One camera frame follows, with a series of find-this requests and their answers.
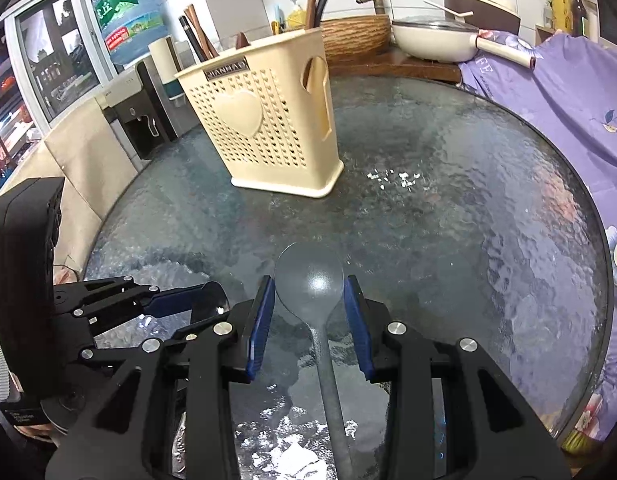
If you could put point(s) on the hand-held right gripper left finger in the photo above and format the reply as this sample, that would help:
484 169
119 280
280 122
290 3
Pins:
261 330

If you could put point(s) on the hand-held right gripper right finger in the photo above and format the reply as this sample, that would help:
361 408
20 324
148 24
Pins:
358 330

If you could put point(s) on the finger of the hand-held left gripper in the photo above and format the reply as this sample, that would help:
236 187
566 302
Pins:
178 302
113 355

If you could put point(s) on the grey plastic spoon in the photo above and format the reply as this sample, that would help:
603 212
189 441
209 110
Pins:
308 275

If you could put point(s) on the cream perforated utensil holder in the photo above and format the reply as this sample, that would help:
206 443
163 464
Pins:
268 160

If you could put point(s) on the black chopstick tan band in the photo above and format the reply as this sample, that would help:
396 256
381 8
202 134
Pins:
191 35

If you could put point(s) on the beige cloth cover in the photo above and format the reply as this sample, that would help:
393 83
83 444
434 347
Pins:
78 170

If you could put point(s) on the grey water dispenser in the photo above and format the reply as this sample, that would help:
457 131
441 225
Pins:
133 120

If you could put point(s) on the teal paper towel holder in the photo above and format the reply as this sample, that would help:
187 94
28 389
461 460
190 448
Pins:
176 96

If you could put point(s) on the glass door cabinet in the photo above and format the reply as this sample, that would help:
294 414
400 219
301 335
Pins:
53 60

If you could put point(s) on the paper towel roll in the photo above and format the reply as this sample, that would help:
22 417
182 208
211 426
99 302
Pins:
163 65

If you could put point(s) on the dark wooden board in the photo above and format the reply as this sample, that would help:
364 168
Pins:
403 67

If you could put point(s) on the blue water bottle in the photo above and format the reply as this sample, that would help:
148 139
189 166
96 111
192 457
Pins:
128 15

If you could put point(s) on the woven basket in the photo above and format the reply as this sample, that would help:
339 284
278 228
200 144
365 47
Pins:
358 40

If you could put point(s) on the white pan with lid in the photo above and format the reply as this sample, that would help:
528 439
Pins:
428 42

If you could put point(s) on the blue yellow brush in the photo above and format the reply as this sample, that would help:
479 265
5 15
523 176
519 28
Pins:
277 22

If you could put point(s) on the purple floral cloth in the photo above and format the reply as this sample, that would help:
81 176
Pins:
563 110

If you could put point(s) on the yellow soap bottle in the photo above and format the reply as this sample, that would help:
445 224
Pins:
296 17

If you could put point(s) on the white ladle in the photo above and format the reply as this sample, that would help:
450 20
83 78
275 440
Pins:
458 11

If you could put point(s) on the white rice cooker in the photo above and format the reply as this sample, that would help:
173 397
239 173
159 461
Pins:
483 5

